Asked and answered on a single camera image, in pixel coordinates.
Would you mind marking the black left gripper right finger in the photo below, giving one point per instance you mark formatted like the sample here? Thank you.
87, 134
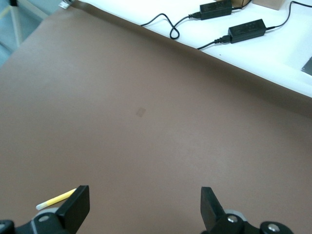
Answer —
219, 221

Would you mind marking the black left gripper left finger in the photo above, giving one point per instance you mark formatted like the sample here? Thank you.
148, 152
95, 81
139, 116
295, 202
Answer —
70, 214

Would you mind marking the yellow highlighter pen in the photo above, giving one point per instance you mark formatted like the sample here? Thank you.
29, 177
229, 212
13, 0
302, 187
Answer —
53, 201

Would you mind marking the brown table cover mat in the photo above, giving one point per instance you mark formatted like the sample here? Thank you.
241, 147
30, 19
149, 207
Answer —
146, 146

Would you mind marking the grey metal plate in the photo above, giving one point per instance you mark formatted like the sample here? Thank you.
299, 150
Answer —
308, 67

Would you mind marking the black power adapter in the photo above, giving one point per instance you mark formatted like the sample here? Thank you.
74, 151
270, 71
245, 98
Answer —
215, 9
247, 30

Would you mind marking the brown cardboard box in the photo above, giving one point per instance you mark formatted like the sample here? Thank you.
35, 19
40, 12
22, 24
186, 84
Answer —
268, 3
240, 2

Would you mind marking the white metal frame leg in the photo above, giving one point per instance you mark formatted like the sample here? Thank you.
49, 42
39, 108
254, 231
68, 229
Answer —
15, 22

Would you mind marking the silver table corner bracket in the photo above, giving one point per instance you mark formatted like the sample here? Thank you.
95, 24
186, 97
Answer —
64, 4

